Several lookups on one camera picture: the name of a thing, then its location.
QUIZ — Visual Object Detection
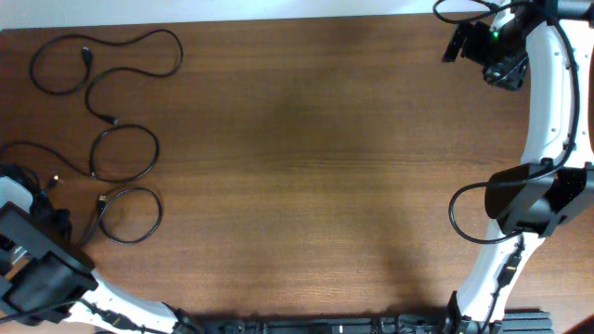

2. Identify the black cable with gold plug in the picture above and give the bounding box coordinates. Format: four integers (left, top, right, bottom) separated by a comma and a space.
0, 123, 161, 192

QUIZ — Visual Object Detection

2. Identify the long black USB cable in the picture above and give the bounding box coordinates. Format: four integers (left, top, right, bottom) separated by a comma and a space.
29, 28, 185, 125

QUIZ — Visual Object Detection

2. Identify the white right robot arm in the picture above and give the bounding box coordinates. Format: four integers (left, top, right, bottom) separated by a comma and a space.
397, 0, 593, 333

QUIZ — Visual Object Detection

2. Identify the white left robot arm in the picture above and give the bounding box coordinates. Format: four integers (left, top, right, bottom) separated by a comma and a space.
1, 164, 205, 334

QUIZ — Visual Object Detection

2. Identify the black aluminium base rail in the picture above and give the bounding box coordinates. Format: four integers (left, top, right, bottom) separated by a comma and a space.
168, 312, 554, 334

